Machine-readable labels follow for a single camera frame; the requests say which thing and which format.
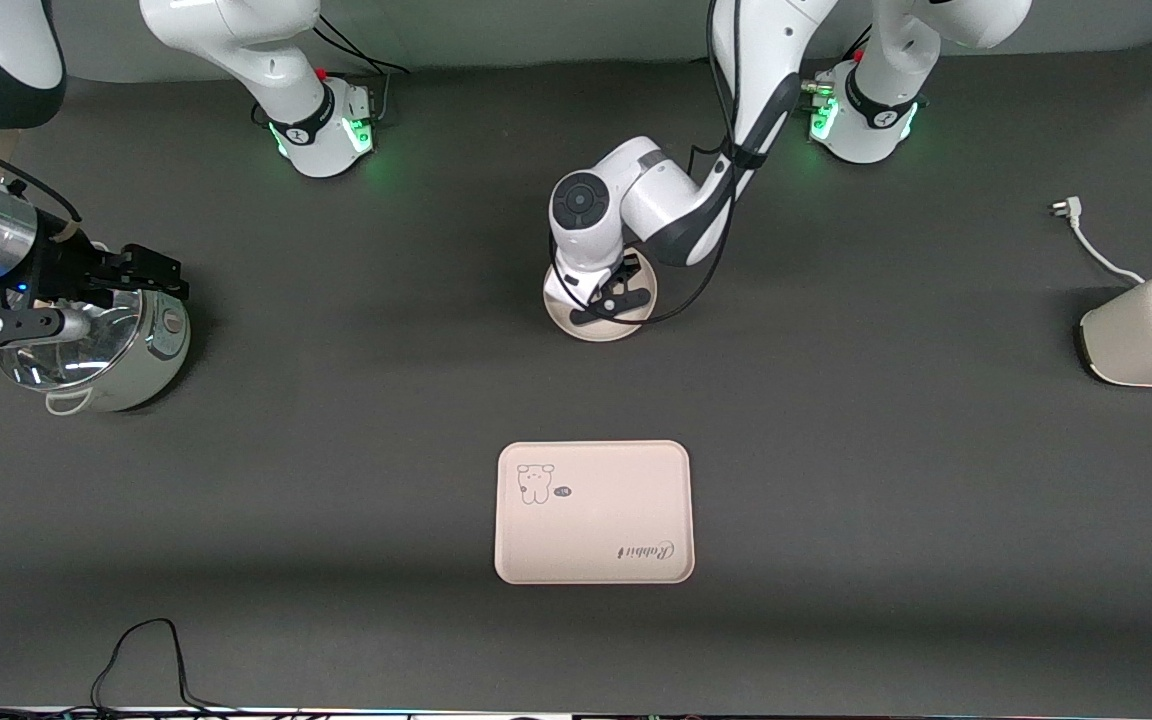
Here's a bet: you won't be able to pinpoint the round cream plate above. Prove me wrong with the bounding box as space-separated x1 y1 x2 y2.
542 249 660 344

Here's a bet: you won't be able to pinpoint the cream rectangular rabbit tray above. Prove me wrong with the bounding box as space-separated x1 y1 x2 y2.
493 440 696 586

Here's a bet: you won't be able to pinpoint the cream cooking pot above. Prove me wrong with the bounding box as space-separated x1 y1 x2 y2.
0 290 193 417

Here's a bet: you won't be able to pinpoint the glass pot lid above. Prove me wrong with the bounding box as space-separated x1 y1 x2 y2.
0 292 145 391

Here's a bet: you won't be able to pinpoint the cream white toaster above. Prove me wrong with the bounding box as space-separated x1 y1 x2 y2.
1075 272 1152 389

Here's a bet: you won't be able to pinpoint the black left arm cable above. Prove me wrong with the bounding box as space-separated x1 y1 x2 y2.
547 0 769 328

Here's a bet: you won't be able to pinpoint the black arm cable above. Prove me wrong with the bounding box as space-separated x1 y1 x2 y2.
547 0 769 328
0 128 84 223

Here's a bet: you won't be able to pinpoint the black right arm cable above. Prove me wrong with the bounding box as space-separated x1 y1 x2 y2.
0 128 84 223

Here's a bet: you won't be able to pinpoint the black base cables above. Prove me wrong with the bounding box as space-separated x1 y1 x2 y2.
312 13 411 78

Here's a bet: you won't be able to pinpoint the black loose table cable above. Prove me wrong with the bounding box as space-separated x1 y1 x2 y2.
88 617 249 717

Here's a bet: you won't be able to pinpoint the white toaster power cable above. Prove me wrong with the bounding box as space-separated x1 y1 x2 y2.
1048 196 1148 286

